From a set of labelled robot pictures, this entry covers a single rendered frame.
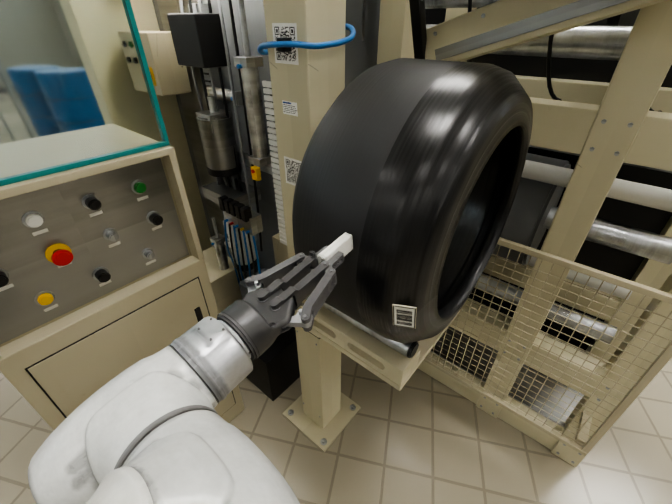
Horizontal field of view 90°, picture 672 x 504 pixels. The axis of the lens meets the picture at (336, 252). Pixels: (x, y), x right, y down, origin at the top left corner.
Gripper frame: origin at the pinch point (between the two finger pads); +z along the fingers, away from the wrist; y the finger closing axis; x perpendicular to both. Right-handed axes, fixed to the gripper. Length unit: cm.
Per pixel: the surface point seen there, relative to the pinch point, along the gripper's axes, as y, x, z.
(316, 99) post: 28.4, -11.4, 28.8
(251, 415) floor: 59, 125, -10
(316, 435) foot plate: 29, 125, 3
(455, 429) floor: -18, 133, 46
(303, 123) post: 30.6, -6.6, 25.7
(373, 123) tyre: 3.3, -14.6, 15.5
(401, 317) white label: -10.3, 12.5, 3.5
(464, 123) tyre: -9.6, -15.0, 20.3
